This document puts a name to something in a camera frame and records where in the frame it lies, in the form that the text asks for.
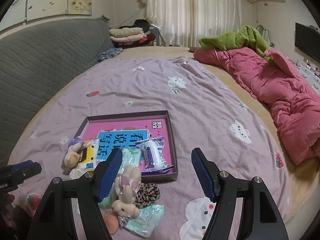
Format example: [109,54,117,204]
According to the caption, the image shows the pink folded garment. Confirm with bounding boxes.
[110,34,148,44]

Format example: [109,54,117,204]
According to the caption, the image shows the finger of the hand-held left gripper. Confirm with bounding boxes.
[15,162,42,183]
[9,160,34,173]

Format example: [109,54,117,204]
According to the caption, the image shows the light green tissue pack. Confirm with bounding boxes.
[124,202,165,238]
[120,147,143,174]

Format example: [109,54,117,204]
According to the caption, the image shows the pink quilt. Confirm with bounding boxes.
[194,46,320,167]

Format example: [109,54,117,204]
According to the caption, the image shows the orange makeup sponge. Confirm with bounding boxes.
[103,211,121,234]

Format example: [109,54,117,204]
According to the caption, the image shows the dark purple shallow box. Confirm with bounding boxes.
[74,110,179,183]

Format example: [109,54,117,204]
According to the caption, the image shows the dark red patterned garment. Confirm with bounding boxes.
[144,32,157,47]

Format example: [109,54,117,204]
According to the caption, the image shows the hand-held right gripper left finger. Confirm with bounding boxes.
[29,151,123,240]

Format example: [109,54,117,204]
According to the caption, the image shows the beige folded garment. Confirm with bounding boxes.
[109,27,145,37]

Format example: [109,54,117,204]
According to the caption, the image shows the green blanket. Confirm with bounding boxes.
[199,25,275,62]

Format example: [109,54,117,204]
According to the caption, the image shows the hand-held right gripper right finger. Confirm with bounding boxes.
[191,148,288,240]

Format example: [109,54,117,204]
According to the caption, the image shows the leopard print cloth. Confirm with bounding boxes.
[134,182,161,209]

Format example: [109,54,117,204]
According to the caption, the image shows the blue grey knitted cloth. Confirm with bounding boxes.
[97,47,123,62]

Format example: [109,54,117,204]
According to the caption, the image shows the black garment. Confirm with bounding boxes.
[134,19,150,33]

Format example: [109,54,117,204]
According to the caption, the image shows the green sponge in plastic bag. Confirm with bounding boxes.
[99,192,118,214]

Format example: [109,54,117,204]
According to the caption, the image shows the pink book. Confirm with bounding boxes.
[84,119,173,173]

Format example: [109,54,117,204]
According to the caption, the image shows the grey quilted cover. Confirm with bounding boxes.
[0,17,115,163]

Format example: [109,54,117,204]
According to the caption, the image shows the grey metal pole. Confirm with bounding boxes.
[24,0,32,25]

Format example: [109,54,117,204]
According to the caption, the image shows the cream curtain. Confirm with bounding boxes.
[146,0,244,48]

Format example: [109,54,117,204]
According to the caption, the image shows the yellow cartoon wet wipes packet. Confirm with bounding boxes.
[76,140,100,172]

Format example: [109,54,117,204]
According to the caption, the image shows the white dresser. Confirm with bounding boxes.
[297,60,320,93]

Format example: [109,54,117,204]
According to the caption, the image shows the purple printed bedsheet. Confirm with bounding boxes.
[7,56,292,240]

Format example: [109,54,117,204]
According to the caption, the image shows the black television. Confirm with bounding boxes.
[295,22,320,63]

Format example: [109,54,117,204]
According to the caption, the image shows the white purple cotton pad packet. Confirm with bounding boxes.
[135,135,175,176]

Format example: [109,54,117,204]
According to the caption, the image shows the beige plush bunny pink dress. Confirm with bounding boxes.
[114,164,142,205]

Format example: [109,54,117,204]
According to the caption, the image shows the beige plush bunny silver dress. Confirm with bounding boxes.
[111,197,141,228]

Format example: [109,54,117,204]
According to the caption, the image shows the cream plush doll purple hat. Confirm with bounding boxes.
[61,135,87,180]

